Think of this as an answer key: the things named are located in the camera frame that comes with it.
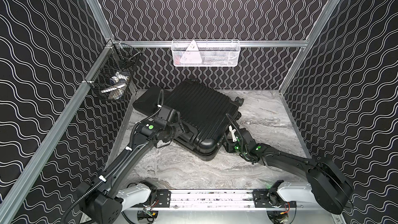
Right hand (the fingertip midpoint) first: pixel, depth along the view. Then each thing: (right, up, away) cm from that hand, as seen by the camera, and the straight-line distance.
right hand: (225, 142), depth 87 cm
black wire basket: (-66, +51, +9) cm, 83 cm away
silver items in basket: (-60, +33, -1) cm, 68 cm away
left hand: (-24, +10, -12) cm, 28 cm away
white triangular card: (-19, +50, +2) cm, 53 cm away
